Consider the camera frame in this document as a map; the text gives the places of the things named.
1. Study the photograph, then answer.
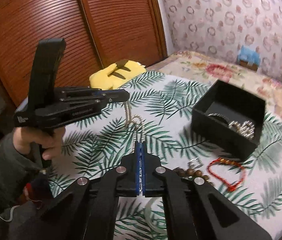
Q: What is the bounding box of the pearl necklace strand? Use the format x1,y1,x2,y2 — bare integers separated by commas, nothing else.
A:
123,101,147,145

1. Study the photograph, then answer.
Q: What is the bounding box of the pale green jade bangle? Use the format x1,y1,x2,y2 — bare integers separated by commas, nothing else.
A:
144,197,167,237

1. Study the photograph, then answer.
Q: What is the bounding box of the silver engraved cuff bangle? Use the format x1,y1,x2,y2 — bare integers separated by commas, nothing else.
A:
208,113,230,126

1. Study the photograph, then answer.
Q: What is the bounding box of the left forearm dark sleeve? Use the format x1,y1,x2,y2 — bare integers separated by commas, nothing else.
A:
0,131,44,239

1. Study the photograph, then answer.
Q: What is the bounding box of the black open jewelry box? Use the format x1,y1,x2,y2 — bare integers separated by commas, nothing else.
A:
191,80,265,160

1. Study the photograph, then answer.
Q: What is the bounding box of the person left hand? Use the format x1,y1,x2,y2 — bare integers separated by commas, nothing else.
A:
13,127,65,160

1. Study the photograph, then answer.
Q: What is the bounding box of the yellow plush toy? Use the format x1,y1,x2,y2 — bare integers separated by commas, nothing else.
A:
89,60,146,90

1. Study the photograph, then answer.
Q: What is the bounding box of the leaf print tablecloth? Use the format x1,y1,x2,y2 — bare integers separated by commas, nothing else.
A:
49,72,282,239

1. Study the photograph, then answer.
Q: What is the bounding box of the wooden louvered wardrobe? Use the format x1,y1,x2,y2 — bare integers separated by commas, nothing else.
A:
0,0,167,109

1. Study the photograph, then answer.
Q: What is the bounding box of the floral bed blanket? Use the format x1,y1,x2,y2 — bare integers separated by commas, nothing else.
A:
146,50,282,119

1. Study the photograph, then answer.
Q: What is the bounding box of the patterned pink curtain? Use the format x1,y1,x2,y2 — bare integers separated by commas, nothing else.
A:
162,0,282,81

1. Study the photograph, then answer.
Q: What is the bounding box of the silver square buckle ring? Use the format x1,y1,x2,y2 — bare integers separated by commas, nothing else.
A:
187,157,203,170

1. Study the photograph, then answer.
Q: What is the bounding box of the red cord bracelet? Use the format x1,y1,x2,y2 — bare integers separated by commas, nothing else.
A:
207,157,247,192

